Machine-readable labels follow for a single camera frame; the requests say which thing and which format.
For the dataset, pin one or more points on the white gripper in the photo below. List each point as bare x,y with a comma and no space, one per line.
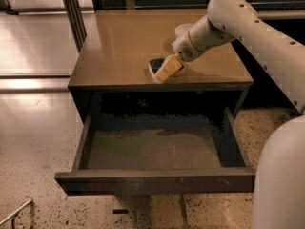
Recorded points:
183,48

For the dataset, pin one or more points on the yellow sponge with dark scourer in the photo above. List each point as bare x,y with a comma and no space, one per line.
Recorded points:
153,65

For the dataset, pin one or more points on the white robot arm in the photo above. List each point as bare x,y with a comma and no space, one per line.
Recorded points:
279,189

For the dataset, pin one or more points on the brown cabinet with top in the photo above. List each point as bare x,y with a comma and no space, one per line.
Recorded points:
112,73

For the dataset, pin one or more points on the open dark top drawer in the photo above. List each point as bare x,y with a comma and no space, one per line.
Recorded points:
151,155

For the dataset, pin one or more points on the white ceramic bowl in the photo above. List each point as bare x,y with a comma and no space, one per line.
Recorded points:
182,30

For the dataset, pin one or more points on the metal bar bottom left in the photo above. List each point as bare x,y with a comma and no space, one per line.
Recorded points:
12,216

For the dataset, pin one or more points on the metal frame post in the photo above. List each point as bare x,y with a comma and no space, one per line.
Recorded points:
76,21

